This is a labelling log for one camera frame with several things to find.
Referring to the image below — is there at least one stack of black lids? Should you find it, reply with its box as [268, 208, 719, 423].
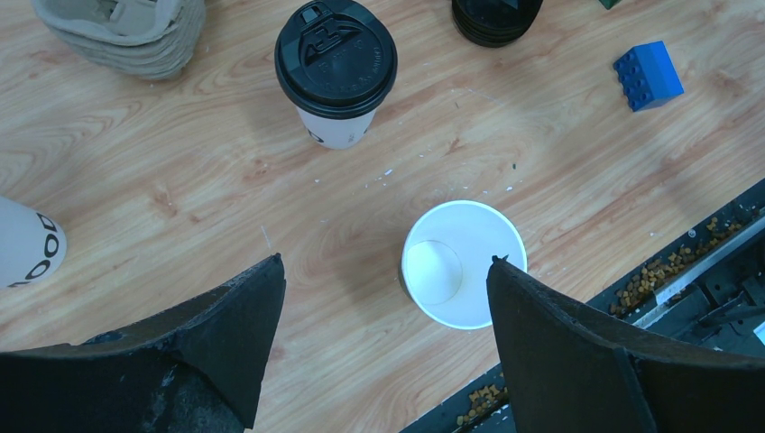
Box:
[451, 0, 543, 48]

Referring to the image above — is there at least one cardboard cup carrier tray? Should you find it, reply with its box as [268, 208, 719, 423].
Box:
[32, 0, 207, 80]

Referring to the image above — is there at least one green paper coffee cup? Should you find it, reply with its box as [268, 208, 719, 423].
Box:
[400, 200, 528, 331]

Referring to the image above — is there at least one blue toy brick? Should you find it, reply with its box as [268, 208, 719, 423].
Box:
[613, 41, 685, 112]

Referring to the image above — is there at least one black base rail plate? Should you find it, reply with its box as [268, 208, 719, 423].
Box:
[410, 183, 764, 432]

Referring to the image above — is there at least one stack of white paper cups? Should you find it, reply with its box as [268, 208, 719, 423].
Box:
[1, 197, 68, 288]

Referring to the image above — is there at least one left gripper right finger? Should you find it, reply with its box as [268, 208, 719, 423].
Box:
[486, 257, 764, 432]

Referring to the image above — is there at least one black plastic cup lid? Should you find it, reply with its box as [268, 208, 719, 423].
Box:
[274, 0, 398, 120]

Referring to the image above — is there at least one green paper bag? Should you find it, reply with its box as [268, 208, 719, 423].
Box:
[599, 0, 621, 10]

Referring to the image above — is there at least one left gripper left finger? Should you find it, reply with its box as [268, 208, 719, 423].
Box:
[1, 254, 286, 432]

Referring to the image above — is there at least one white paper coffee cup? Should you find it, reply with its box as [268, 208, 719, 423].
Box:
[297, 108, 376, 150]

